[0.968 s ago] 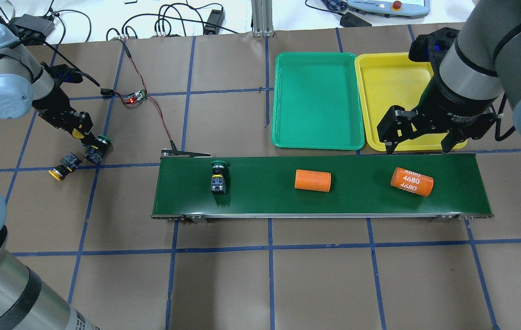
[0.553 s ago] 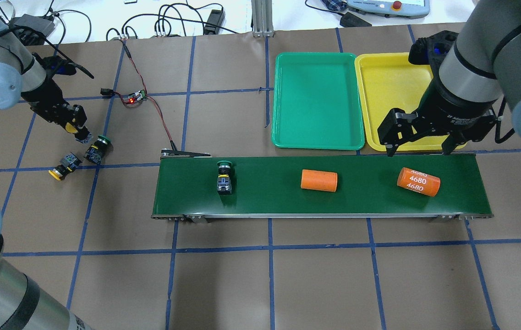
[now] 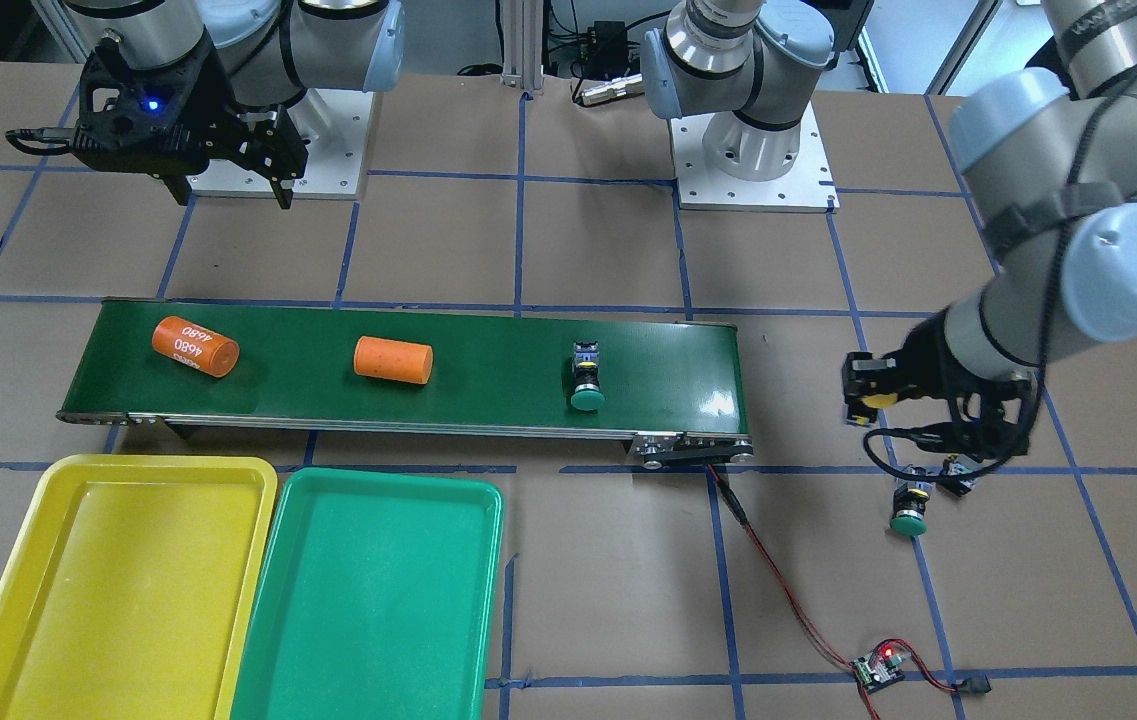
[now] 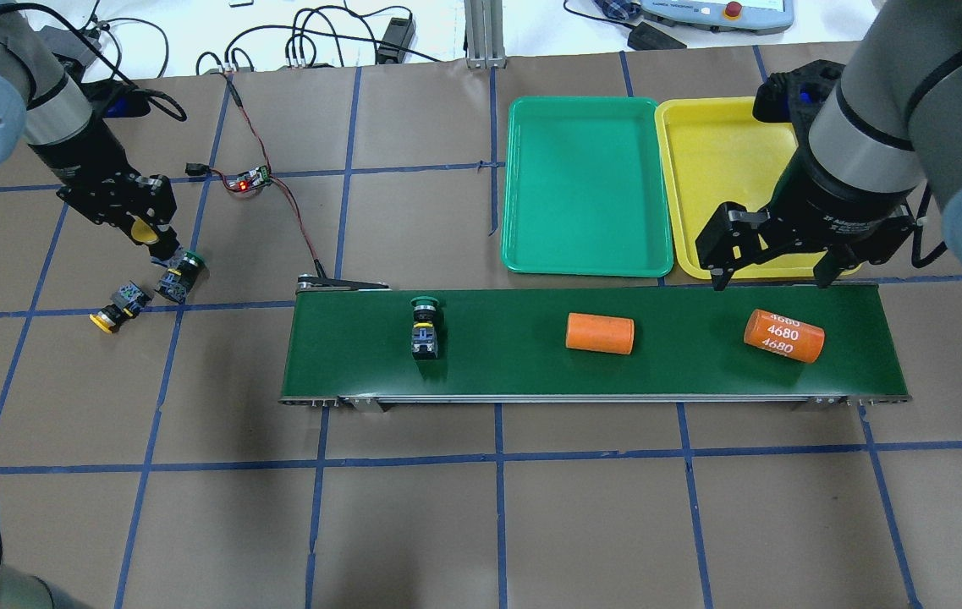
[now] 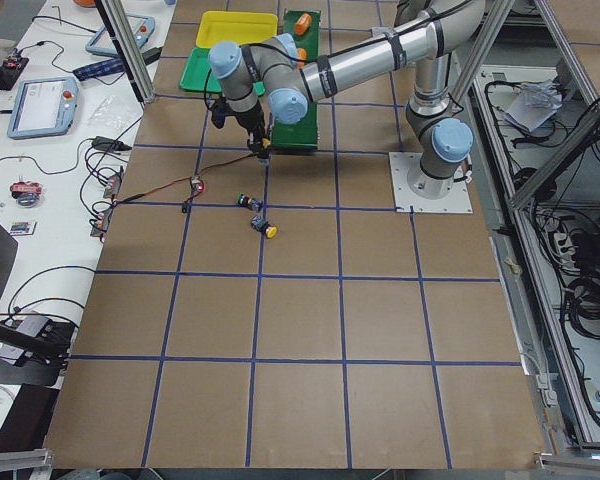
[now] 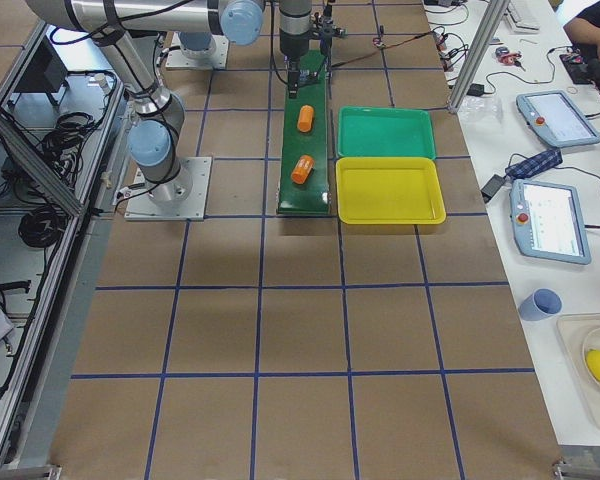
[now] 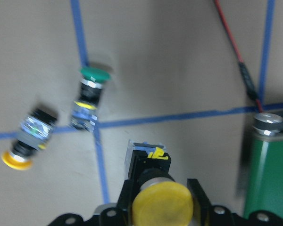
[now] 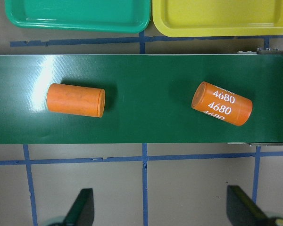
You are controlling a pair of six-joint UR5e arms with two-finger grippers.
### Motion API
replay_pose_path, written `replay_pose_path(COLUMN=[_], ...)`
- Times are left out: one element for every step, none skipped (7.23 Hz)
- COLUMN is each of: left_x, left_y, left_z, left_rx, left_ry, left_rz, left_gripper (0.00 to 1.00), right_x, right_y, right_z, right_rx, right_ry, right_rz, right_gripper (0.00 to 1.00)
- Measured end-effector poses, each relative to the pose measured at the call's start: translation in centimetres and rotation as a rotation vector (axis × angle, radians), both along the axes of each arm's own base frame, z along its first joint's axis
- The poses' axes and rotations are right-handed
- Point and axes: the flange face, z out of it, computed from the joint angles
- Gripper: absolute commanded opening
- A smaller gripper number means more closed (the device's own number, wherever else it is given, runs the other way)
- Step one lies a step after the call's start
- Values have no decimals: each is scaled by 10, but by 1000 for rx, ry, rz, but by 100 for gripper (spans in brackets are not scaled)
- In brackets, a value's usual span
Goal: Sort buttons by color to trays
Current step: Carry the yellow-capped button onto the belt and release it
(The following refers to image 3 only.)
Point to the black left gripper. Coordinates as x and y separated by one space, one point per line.
921 359

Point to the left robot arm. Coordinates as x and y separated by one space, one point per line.
1050 160

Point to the green conveyor belt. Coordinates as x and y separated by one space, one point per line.
672 392

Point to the small controller circuit board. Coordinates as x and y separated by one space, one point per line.
879 669

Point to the plain orange cylinder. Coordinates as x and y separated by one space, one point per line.
393 360

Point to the orange cylinder with 4680 print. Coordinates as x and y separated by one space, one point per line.
192 345

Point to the aluminium frame post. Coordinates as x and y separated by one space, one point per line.
522 36

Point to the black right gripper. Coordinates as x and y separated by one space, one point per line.
212 103

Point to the yellow plastic tray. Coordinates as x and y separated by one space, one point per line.
128 592

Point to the green push button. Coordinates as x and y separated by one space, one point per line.
586 394
909 502

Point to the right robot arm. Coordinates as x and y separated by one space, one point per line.
234 98

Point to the green plastic tray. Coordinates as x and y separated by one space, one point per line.
375 599

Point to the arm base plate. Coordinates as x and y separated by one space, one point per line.
722 164
336 125

